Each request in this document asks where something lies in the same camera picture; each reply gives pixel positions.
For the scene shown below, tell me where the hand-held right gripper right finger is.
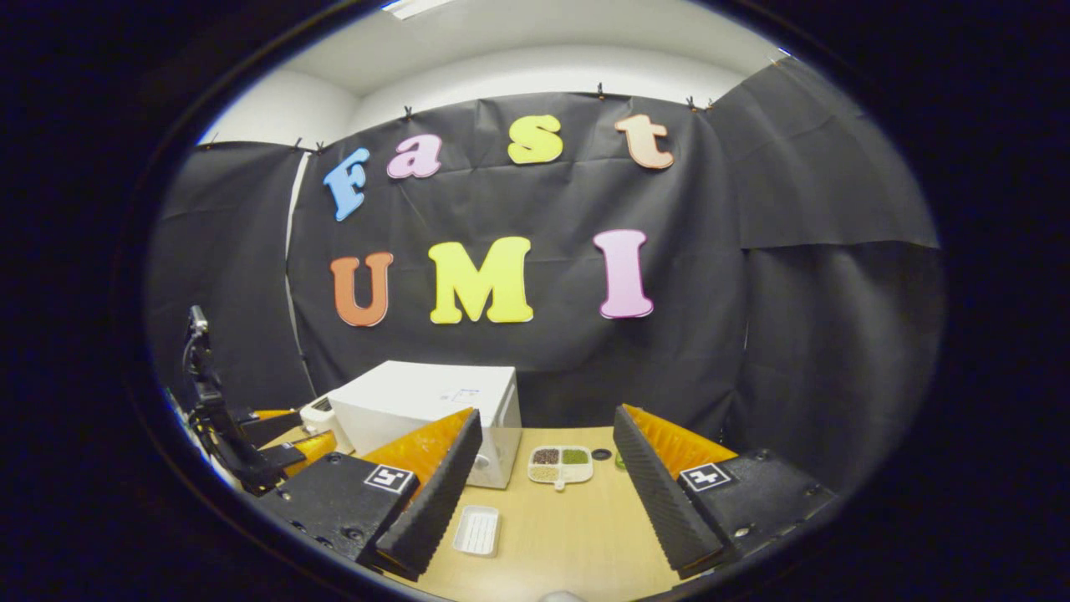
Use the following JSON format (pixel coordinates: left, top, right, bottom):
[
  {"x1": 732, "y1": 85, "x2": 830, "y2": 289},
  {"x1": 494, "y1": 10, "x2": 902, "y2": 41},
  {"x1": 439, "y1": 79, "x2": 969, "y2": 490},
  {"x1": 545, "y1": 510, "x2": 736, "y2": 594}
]
[{"x1": 613, "y1": 404, "x2": 837, "y2": 579}]

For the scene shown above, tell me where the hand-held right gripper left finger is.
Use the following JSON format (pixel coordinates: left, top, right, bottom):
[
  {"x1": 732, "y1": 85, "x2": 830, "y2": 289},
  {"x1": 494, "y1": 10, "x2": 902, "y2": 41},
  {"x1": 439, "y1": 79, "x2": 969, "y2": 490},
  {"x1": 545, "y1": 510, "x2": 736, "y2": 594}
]
[{"x1": 251, "y1": 407, "x2": 484, "y2": 582}]

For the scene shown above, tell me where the white microwave oven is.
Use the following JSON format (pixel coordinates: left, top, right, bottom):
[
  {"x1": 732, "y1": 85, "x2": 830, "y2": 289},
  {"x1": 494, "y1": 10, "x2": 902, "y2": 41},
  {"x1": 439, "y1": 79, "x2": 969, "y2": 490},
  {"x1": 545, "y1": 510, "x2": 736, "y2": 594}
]
[{"x1": 328, "y1": 360, "x2": 522, "y2": 490}]

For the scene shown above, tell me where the white toaster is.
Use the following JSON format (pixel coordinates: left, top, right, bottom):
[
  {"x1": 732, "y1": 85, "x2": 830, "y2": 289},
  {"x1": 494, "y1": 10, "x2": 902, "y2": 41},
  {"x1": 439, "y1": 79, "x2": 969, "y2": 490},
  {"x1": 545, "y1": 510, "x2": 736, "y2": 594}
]
[{"x1": 299, "y1": 395, "x2": 352, "y2": 437}]

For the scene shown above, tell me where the white rectangular tray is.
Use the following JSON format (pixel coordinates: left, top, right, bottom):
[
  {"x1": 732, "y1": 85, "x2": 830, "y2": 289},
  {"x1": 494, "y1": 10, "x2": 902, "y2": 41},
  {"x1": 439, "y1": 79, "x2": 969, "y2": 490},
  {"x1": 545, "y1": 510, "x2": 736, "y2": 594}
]
[{"x1": 452, "y1": 505, "x2": 501, "y2": 558}]

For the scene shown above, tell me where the white divided dish of grains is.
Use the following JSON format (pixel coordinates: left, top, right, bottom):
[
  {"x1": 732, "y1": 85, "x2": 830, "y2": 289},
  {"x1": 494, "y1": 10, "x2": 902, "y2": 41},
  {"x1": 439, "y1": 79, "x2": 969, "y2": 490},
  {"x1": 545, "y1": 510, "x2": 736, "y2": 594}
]
[{"x1": 527, "y1": 445, "x2": 594, "y2": 491}]

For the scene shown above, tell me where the row of black cloth clips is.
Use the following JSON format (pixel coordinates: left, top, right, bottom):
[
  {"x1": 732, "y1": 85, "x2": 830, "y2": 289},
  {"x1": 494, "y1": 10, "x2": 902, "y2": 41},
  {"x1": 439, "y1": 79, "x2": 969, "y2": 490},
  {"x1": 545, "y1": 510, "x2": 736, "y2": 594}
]
[{"x1": 288, "y1": 82, "x2": 716, "y2": 153}]

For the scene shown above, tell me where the ceiling light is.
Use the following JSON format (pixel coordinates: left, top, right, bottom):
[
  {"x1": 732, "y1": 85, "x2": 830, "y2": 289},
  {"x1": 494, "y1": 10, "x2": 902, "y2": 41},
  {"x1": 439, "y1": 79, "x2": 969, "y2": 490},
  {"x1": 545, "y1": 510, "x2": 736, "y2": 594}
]
[{"x1": 385, "y1": 0, "x2": 456, "y2": 19}]

